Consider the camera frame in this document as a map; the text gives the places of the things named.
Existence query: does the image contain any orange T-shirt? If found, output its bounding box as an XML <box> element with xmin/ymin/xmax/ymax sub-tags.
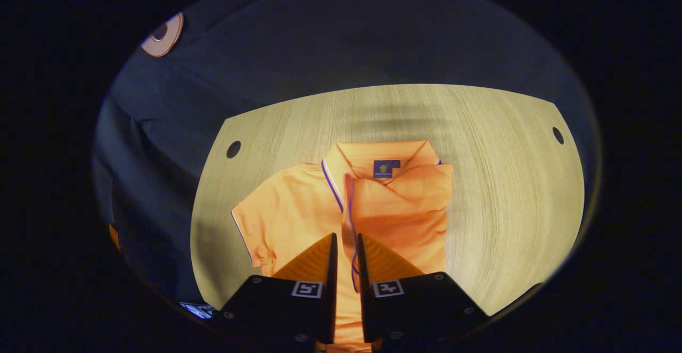
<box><xmin>231</xmin><ymin>140</ymin><xmax>454</xmax><ymax>353</ymax></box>

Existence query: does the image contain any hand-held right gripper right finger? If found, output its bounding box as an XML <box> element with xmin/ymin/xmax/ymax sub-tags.
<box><xmin>356</xmin><ymin>233</ymin><xmax>491</xmax><ymax>349</ymax></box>

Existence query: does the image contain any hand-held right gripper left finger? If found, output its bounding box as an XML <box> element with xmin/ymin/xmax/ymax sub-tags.
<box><xmin>210</xmin><ymin>232</ymin><xmax>338</xmax><ymax>349</ymax></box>

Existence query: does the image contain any shiny metal object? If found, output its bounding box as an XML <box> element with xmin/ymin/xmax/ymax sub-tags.
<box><xmin>180</xmin><ymin>302</ymin><xmax>216</xmax><ymax>320</ymax></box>

